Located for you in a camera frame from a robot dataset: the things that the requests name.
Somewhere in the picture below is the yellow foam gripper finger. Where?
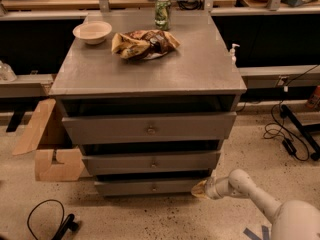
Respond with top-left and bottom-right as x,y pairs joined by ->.
191,180 -> 209,199

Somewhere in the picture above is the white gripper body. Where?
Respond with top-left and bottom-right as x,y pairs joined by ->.
205,177 -> 233,200

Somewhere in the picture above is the grey bottom drawer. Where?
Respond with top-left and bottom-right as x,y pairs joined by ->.
94,170 -> 211,196

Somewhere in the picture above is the grey drawer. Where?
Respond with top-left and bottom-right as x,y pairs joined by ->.
94,170 -> 211,196
81,140 -> 222,175
63,96 -> 236,145

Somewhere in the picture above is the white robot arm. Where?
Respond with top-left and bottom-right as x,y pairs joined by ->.
191,169 -> 320,240

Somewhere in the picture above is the grey middle drawer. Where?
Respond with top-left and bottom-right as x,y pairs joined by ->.
81,140 -> 222,175

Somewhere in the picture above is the grey drawer cabinet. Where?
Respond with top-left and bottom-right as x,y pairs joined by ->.
48,10 -> 248,185

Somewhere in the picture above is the grey top drawer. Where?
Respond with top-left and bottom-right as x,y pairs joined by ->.
63,96 -> 236,145

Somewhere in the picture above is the blue floor tape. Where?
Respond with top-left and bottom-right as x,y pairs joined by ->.
243,225 -> 270,240

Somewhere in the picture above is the black stand leg right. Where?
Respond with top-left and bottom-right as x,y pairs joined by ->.
280,105 -> 320,161

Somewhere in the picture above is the black stand leg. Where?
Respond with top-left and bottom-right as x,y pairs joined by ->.
280,105 -> 320,161
6,108 -> 26,132

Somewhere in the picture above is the cardboard box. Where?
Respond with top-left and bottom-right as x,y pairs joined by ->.
12,99 -> 90,182

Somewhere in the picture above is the orange bottle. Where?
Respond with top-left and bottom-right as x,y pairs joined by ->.
306,86 -> 320,109

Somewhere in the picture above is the crumpled chip bag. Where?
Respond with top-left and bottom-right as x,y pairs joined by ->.
111,30 -> 180,60

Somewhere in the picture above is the green soda can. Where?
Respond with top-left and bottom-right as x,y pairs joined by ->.
155,0 -> 171,31

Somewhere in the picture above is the white bowl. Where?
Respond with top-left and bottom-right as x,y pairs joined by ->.
73,21 -> 112,45

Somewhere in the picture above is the black stand leg left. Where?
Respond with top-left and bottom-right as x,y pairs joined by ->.
6,108 -> 26,132

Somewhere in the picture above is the clear plastic container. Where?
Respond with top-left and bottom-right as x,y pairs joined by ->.
0,61 -> 17,82

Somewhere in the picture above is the black floor cable right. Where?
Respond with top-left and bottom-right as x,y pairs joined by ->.
262,64 -> 320,162

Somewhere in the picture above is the black floor cable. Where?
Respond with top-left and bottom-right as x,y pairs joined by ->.
262,64 -> 320,162
26,199 -> 81,240

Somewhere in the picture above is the black floor cable left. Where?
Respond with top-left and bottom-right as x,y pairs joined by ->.
26,199 -> 81,240

